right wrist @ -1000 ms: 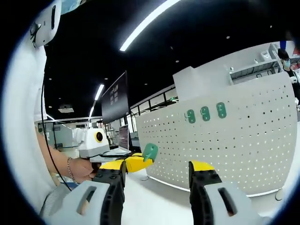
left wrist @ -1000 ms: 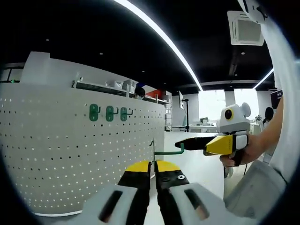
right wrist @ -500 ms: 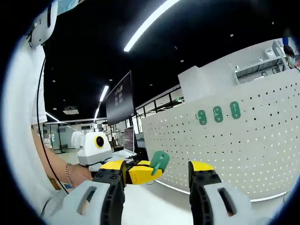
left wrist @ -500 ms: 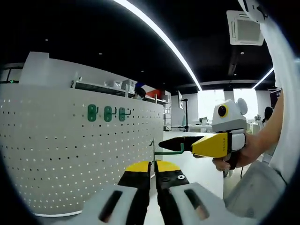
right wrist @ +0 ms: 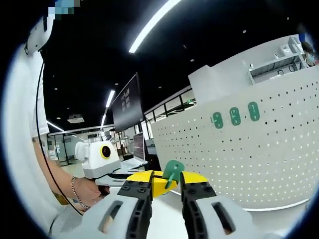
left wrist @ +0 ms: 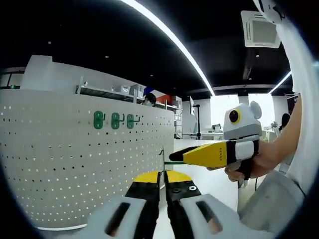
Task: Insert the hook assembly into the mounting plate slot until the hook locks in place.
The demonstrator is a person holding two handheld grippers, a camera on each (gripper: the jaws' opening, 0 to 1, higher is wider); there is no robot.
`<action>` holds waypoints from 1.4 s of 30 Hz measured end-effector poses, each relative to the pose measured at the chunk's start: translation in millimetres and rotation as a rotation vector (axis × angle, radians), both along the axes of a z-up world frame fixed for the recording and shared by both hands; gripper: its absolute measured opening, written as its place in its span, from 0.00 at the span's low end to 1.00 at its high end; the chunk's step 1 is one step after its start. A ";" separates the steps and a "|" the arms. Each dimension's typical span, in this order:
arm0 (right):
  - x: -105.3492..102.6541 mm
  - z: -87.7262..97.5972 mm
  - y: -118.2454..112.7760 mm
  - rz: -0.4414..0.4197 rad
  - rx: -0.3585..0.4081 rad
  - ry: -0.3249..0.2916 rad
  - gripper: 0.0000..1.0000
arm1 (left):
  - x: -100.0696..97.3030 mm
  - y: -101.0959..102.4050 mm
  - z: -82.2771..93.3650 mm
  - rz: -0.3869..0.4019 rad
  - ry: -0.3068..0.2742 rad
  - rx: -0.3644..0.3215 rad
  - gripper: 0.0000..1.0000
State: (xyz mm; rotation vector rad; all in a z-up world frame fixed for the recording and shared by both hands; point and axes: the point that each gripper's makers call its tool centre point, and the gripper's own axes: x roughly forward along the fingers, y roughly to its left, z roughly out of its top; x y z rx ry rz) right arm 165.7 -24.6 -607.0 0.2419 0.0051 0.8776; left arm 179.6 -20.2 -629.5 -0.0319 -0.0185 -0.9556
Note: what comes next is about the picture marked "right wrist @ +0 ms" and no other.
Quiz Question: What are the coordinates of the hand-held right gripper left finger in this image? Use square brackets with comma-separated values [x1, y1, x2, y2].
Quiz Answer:
[74, 170, 155, 239]

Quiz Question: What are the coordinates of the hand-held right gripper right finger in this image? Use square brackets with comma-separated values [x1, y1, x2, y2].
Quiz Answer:
[180, 170, 269, 239]

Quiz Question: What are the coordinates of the green hook assembly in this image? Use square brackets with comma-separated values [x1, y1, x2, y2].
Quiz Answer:
[248, 101, 261, 122]
[229, 107, 241, 126]
[211, 111, 223, 129]
[161, 160, 185, 190]

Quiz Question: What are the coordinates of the white perforated mounting plate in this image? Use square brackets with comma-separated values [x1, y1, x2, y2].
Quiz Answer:
[151, 66, 317, 212]

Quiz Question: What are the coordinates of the person's left hand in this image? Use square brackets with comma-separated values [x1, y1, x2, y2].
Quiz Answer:
[74, 178, 111, 209]

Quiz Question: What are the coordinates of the open laptop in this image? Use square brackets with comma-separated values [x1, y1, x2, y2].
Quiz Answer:
[121, 131, 150, 170]

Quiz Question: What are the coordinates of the ceiling air conditioner unit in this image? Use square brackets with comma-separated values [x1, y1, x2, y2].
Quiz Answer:
[66, 114, 85, 124]

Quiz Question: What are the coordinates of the large black display screen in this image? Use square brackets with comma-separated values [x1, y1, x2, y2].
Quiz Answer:
[112, 73, 146, 133]

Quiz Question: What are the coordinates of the long ceiling strip light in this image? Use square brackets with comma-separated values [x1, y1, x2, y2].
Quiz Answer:
[128, 0, 182, 54]

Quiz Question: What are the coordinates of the white chest-worn device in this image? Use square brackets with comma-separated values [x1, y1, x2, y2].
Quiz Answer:
[25, 13, 55, 54]

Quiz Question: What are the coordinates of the metal storage shelf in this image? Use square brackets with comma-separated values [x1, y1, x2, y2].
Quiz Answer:
[246, 35, 309, 86]

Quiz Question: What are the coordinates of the white storage bin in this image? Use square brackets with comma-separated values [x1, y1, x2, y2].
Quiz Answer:
[280, 43, 292, 56]

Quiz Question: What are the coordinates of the metal chain bracelet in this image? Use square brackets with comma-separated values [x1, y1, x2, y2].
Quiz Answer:
[70, 175, 91, 210]

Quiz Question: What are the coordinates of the black cable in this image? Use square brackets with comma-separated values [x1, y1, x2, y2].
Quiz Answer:
[35, 62, 84, 217]

